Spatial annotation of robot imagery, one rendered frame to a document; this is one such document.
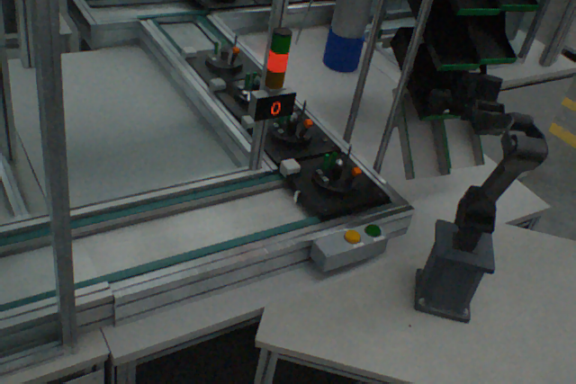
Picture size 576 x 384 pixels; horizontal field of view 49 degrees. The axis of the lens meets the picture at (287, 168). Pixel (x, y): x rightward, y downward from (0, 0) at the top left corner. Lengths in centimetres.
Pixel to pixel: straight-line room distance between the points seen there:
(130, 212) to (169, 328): 34
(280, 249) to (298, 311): 16
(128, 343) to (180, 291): 17
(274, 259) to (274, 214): 19
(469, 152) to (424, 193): 20
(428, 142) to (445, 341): 63
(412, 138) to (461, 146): 19
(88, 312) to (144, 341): 14
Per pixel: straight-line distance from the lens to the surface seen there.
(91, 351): 153
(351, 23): 264
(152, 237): 169
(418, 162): 197
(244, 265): 161
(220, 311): 160
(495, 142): 333
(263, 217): 178
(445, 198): 215
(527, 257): 206
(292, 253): 167
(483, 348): 173
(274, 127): 200
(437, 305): 173
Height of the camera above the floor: 208
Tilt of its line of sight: 36 degrees down
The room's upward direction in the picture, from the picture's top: 11 degrees clockwise
